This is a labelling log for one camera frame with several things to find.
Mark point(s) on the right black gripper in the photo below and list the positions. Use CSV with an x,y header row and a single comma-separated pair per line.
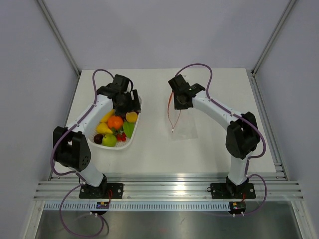
x,y
177,105

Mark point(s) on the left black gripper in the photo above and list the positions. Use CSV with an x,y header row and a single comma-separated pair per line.
x,y
133,106

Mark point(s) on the yellow peach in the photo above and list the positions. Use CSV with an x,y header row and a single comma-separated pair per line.
x,y
131,117

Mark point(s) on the clear zip top bag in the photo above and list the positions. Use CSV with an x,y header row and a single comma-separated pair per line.
x,y
181,122

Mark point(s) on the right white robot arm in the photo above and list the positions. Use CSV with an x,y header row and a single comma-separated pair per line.
x,y
241,136

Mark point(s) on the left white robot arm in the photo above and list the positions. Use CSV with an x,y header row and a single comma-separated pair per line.
x,y
70,143

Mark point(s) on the orange fruit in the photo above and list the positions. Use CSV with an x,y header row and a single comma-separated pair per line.
x,y
115,122

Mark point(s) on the red strawberry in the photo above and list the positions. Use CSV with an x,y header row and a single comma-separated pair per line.
x,y
121,137

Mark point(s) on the yellow pear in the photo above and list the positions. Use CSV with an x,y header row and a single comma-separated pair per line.
x,y
103,128

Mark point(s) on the white perforated fruit basket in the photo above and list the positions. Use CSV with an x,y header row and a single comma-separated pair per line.
x,y
114,132

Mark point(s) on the green apple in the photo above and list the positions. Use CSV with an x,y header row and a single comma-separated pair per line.
x,y
109,140

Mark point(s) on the dark purple plum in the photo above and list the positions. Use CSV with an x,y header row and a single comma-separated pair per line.
x,y
98,138

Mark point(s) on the left controller board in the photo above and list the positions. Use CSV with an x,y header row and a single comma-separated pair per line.
x,y
103,205

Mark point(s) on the controller board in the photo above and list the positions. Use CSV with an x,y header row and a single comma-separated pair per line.
x,y
103,205
237,208

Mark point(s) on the right controller board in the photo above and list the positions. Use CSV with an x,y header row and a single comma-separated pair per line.
x,y
237,208

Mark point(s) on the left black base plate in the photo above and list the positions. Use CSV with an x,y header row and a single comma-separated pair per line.
x,y
104,191

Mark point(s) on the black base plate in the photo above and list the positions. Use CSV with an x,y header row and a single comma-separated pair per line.
x,y
228,191
104,191

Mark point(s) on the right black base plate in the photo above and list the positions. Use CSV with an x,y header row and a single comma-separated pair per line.
x,y
228,191

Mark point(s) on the aluminium front rail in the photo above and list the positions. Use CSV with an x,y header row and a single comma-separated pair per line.
x,y
174,187

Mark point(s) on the aluminium rail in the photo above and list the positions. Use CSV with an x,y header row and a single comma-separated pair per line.
x,y
271,139
174,187

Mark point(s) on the right side aluminium rail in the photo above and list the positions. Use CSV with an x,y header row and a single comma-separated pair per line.
x,y
271,139

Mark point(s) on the left aluminium frame post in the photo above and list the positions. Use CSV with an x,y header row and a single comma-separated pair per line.
x,y
58,36

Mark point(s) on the aluminium frame post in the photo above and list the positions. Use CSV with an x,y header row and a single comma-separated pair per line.
x,y
274,35
58,36

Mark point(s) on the white slotted cable duct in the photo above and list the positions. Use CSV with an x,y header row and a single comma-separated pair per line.
x,y
139,206

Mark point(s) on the right aluminium frame post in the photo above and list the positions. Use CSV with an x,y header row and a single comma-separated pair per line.
x,y
274,35

